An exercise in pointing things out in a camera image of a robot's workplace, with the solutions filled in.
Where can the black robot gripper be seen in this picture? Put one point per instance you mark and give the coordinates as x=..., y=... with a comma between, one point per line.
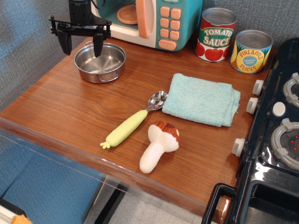
x=80, y=21

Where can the stainless steel pot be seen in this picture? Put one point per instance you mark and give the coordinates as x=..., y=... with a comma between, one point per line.
x=106, y=68

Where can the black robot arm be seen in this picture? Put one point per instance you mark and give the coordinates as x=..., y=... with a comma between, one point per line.
x=80, y=21

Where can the toy microwave teal white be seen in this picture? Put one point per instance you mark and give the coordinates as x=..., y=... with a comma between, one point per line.
x=161, y=24

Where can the plush white brown mushroom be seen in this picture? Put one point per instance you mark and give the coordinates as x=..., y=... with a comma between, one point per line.
x=164, y=137

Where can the tomato sauce can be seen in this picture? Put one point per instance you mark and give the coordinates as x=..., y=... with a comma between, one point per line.
x=217, y=26

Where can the teal folded cloth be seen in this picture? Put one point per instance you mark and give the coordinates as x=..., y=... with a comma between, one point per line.
x=202, y=101

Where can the pineapple slices can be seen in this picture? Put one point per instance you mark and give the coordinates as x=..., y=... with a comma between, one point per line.
x=251, y=50

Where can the orange black object corner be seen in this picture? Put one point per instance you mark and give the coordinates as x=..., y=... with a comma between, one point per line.
x=11, y=214

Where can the black toy stove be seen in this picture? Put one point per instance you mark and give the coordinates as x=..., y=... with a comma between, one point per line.
x=267, y=187

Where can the spoon with green handle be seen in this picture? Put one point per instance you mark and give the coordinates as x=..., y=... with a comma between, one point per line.
x=120, y=133

